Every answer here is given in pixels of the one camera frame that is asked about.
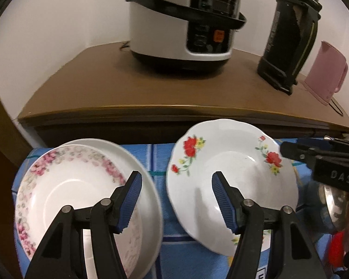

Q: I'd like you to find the pink floral white plate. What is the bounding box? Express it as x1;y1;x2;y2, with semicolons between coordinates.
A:
14;145;143;271

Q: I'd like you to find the plain white plate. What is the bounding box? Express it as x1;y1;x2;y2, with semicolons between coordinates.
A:
57;139;163;279

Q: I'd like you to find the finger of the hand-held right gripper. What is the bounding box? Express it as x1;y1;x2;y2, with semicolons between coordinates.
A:
280;139;349;167

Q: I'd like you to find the brown wooden cabinet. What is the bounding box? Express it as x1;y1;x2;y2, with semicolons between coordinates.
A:
17;41;349;149

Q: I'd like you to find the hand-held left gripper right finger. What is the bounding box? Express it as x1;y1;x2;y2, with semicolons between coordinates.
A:
211;171;328;279

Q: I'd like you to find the pink electric kettle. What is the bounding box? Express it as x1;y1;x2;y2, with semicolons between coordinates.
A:
302;41;349;106

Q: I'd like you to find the blue checked cloth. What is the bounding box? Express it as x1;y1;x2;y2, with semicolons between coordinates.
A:
12;142;349;279

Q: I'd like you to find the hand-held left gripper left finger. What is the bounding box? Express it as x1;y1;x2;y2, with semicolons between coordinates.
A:
25;171;142;279

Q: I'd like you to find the black kettle cable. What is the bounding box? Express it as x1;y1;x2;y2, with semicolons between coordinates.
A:
329;98;344;117

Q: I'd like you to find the black thermos flask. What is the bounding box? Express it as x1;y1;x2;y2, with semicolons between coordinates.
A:
257;0;323;96

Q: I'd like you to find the white rice cooker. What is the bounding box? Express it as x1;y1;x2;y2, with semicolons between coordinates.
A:
125;0;248;73

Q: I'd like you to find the red rose white plate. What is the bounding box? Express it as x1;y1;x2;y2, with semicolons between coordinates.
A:
166;118;299;257

